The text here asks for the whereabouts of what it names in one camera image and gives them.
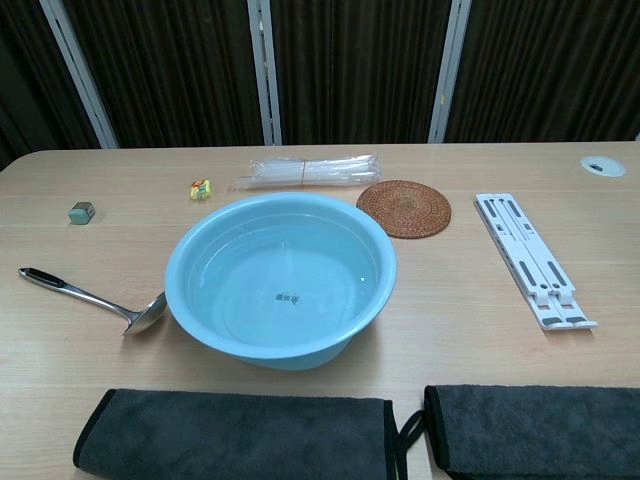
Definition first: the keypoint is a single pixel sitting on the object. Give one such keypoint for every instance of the silver metal ladle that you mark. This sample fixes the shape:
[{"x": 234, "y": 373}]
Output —
[{"x": 144, "y": 321}]

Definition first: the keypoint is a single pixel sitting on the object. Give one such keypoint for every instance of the light blue bowl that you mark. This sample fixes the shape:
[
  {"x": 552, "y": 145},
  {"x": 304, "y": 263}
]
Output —
[{"x": 280, "y": 260}]

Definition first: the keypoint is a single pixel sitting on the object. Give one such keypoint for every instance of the clear plastic straw bundle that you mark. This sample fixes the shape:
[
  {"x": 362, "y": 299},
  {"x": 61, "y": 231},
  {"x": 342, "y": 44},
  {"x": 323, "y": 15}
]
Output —
[{"x": 320, "y": 170}]

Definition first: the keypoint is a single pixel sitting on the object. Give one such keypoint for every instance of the round woven rattan coaster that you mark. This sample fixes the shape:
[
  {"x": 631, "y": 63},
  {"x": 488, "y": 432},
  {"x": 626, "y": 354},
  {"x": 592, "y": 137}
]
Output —
[{"x": 404, "y": 209}]

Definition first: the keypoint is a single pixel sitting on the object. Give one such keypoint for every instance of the small yellow snack packet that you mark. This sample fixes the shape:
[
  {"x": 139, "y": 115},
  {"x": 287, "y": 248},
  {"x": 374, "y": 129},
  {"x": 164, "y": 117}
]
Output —
[{"x": 201, "y": 190}]

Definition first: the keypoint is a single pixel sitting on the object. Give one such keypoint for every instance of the dark grey towel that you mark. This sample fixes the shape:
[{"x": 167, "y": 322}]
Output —
[
  {"x": 235, "y": 435},
  {"x": 540, "y": 430}
]

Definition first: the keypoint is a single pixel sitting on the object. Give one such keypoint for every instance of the white folding laptop stand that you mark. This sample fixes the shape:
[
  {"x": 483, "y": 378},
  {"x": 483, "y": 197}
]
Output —
[{"x": 542, "y": 295}]

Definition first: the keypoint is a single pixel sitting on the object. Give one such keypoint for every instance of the small green grey cube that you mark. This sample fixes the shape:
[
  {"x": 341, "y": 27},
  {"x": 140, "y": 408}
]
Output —
[{"x": 81, "y": 213}]

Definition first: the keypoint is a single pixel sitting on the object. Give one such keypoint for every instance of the silver partition frame post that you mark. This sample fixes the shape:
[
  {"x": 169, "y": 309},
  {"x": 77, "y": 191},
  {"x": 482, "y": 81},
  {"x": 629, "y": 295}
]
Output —
[
  {"x": 264, "y": 75},
  {"x": 450, "y": 75},
  {"x": 80, "y": 75}
]

